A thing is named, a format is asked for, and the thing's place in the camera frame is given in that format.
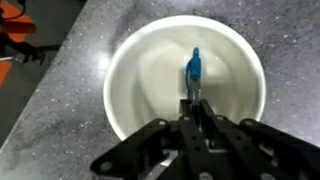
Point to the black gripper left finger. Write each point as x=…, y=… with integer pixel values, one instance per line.
x=150, y=150

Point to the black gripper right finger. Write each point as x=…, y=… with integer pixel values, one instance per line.
x=260, y=150

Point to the blue pen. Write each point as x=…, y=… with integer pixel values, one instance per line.
x=194, y=71

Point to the white ceramic bowl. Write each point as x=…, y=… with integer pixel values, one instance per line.
x=150, y=83

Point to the black orange bar clamp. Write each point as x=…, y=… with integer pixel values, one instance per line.
x=16, y=23

